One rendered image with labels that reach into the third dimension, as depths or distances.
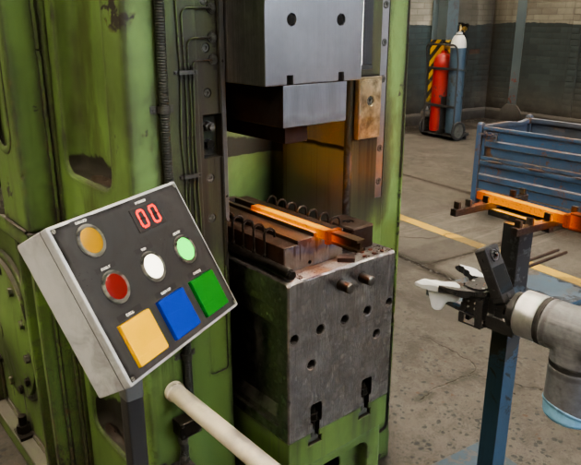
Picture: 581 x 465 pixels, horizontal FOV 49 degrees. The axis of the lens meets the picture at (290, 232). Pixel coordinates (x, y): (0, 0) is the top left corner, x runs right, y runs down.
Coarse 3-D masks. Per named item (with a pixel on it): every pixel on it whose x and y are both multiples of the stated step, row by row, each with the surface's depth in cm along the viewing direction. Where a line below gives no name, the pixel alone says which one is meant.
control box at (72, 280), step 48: (144, 192) 118; (48, 240) 97; (144, 240) 113; (192, 240) 124; (48, 288) 101; (96, 288) 101; (144, 288) 109; (96, 336) 99; (192, 336) 114; (96, 384) 102
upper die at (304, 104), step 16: (240, 96) 154; (256, 96) 149; (272, 96) 145; (288, 96) 143; (304, 96) 146; (320, 96) 149; (336, 96) 152; (240, 112) 156; (256, 112) 150; (272, 112) 146; (288, 112) 144; (304, 112) 147; (320, 112) 150; (336, 112) 154
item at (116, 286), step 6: (108, 276) 103; (114, 276) 104; (120, 276) 105; (108, 282) 103; (114, 282) 103; (120, 282) 104; (108, 288) 102; (114, 288) 103; (120, 288) 104; (126, 288) 105; (114, 294) 103; (120, 294) 104
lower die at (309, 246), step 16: (240, 208) 182; (272, 208) 183; (240, 224) 172; (272, 224) 168; (288, 224) 166; (320, 224) 168; (240, 240) 167; (256, 240) 161; (272, 240) 159; (288, 240) 159; (304, 240) 157; (320, 240) 161; (272, 256) 158; (288, 256) 155; (304, 256) 159; (320, 256) 162; (336, 256) 166
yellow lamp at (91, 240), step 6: (90, 228) 104; (84, 234) 102; (90, 234) 103; (96, 234) 104; (84, 240) 102; (90, 240) 103; (96, 240) 104; (84, 246) 101; (90, 246) 102; (96, 246) 103; (102, 246) 104; (96, 252) 103
